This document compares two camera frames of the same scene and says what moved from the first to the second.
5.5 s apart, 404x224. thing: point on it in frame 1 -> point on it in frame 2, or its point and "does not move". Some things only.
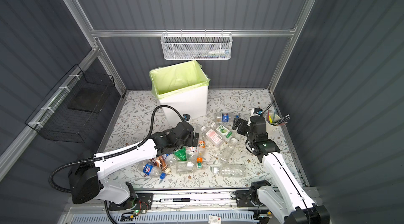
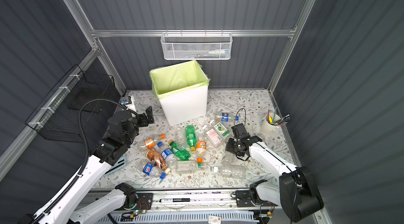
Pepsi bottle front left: [147, 166] does not move
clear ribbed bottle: [230, 170] does not move
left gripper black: [191, 141] -> [144, 122]
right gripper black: [241, 130] -> [229, 146]
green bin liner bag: [176, 79] does not move
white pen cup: [272, 121] does not move
